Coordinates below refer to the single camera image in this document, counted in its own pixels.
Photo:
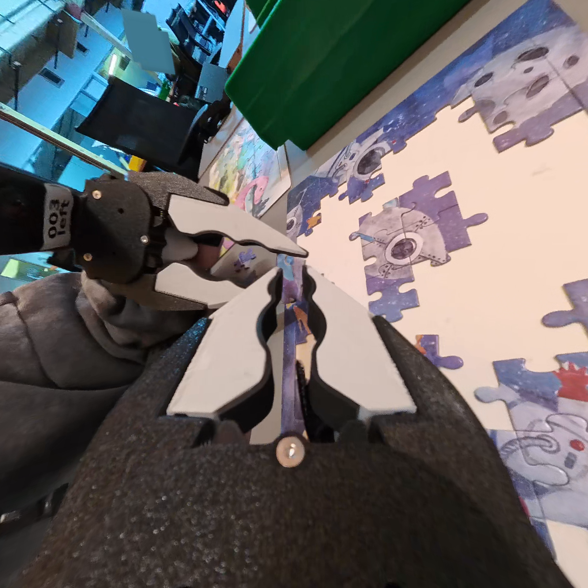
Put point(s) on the star print puzzle piece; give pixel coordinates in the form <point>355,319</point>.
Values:
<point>312,221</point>

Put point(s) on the pale streaked puzzle piece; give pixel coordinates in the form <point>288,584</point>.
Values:
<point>376,229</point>

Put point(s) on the pale wooden rail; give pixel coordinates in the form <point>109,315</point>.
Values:
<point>46,133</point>

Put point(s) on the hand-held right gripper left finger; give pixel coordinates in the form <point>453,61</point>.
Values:
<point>216,367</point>

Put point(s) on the purple starry puzzle piece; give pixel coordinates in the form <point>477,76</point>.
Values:
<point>395,298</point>

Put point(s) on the space puzzle board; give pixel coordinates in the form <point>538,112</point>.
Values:
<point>482,298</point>

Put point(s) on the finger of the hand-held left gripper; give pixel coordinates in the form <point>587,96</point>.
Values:
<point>183,285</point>
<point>220,216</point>

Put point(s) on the person's left forearm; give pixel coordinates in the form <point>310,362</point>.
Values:
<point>46,330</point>

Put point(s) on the purple helmet-part puzzle piece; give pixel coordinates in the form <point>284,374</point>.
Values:
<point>363,188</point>

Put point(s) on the black mesh chair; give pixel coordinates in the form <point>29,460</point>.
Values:
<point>133,124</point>

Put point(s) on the dark grey box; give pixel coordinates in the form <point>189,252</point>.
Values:
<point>211,80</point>

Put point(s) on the joined satellite puzzle pieces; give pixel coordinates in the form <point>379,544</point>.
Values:
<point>432,216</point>

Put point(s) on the green plastic bin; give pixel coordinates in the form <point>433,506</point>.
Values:
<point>321,69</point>

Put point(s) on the comet print puzzle piece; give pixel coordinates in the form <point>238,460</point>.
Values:
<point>301,321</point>

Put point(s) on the person's left hand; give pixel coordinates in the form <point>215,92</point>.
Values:
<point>209,258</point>

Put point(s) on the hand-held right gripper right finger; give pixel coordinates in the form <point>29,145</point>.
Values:
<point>363,367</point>

